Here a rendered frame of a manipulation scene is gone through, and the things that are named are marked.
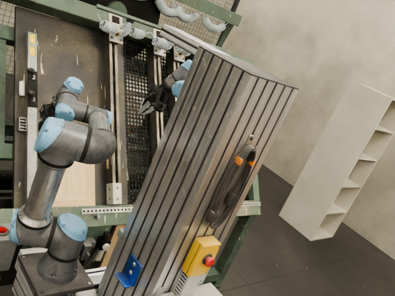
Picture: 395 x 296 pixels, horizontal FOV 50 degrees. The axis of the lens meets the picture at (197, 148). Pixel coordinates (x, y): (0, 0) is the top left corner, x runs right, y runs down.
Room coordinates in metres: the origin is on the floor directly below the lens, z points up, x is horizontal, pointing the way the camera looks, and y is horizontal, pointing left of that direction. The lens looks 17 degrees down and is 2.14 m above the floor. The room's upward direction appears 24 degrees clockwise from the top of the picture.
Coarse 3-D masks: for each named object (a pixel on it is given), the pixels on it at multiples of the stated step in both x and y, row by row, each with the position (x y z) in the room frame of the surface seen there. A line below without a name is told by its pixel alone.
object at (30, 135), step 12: (36, 36) 2.26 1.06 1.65; (36, 48) 2.23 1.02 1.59; (36, 60) 2.20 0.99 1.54; (36, 108) 2.09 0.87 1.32; (24, 132) 2.02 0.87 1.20; (24, 144) 2.00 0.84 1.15; (24, 156) 1.97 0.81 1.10; (24, 168) 1.94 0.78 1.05; (24, 180) 1.92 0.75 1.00; (24, 192) 1.89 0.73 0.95
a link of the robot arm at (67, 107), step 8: (64, 96) 1.56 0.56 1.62; (72, 96) 1.58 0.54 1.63; (56, 104) 1.55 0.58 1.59; (64, 104) 1.52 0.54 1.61; (72, 104) 1.55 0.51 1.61; (80, 104) 1.57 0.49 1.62; (56, 112) 1.50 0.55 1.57; (64, 112) 1.50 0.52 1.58; (72, 112) 1.52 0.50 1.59; (80, 112) 1.55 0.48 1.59; (72, 120) 1.53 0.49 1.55; (80, 120) 1.56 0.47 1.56
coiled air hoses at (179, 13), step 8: (144, 0) 3.20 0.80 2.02; (160, 0) 3.28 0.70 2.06; (160, 8) 3.36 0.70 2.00; (168, 8) 3.35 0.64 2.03; (176, 8) 3.40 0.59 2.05; (184, 8) 3.49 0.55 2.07; (168, 16) 3.38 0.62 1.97; (176, 16) 3.44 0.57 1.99; (184, 16) 3.47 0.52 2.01; (192, 16) 3.54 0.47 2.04; (208, 24) 3.67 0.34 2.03; (224, 24) 3.82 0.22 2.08; (216, 32) 3.78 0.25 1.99
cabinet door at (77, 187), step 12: (72, 168) 2.14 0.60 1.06; (84, 168) 2.19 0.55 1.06; (72, 180) 2.11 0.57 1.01; (84, 180) 2.16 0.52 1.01; (60, 192) 2.03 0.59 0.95; (72, 192) 2.08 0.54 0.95; (84, 192) 2.14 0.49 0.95; (60, 204) 2.00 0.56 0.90; (72, 204) 2.05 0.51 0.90; (84, 204) 2.10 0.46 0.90
